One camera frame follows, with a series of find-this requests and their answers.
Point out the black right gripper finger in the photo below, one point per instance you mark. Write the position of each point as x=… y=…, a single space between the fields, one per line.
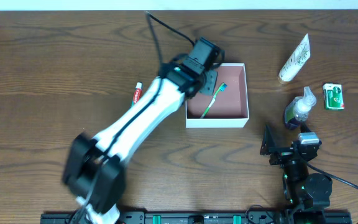
x=304 y=128
x=268 y=145

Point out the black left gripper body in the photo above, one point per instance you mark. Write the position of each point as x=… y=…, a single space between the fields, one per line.
x=209 y=83

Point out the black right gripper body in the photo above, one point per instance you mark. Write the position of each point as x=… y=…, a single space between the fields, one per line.
x=279 y=150

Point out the green white toothbrush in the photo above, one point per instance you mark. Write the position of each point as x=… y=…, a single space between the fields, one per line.
x=222 y=87

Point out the clear foam soap pump bottle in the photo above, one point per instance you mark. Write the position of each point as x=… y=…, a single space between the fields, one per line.
x=298 y=110

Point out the white box pink interior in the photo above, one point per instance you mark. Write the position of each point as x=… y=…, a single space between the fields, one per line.
x=231 y=108

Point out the Colgate toothpaste tube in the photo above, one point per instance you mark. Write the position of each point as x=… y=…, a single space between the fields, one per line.
x=137 y=94

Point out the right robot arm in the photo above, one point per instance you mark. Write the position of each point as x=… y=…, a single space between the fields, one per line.
x=308 y=194

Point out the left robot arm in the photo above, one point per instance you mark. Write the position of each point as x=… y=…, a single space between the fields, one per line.
x=95 y=170

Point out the green Dettol soap bar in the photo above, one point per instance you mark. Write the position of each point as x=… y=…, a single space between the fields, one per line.
x=333 y=98

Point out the white lotion tube gold cap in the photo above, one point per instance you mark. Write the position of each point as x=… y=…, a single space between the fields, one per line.
x=296 y=61

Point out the black mounting rail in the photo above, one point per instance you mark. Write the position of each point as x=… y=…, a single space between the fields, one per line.
x=252 y=216

